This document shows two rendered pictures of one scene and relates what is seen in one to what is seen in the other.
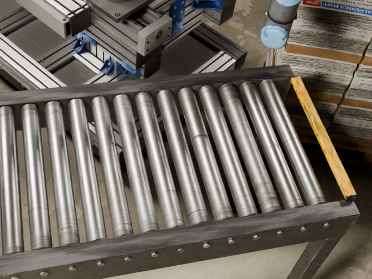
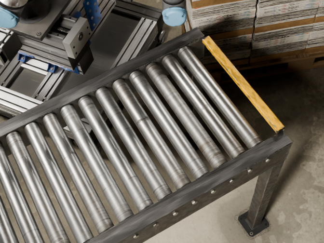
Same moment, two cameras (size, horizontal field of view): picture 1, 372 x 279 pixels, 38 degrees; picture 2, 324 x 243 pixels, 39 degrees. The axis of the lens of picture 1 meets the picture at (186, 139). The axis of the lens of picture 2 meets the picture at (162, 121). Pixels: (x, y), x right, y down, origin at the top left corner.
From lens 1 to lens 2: 0.22 m
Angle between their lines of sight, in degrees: 7
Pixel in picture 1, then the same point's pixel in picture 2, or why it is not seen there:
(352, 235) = (297, 135)
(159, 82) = (93, 83)
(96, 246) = not seen: outside the picture
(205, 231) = (170, 202)
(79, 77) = (33, 82)
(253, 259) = not seen: hidden behind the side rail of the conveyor
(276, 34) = (175, 14)
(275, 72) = (187, 38)
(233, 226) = (192, 190)
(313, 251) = (265, 176)
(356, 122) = (272, 42)
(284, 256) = not seen: hidden behind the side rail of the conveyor
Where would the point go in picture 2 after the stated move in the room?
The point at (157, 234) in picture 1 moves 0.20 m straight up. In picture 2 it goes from (132, 219) to (122, 194)
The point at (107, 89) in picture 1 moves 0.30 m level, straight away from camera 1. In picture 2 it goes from (52, 105) to (32, 41)
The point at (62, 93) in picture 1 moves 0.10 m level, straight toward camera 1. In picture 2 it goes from (16, 122) to (26, 146)
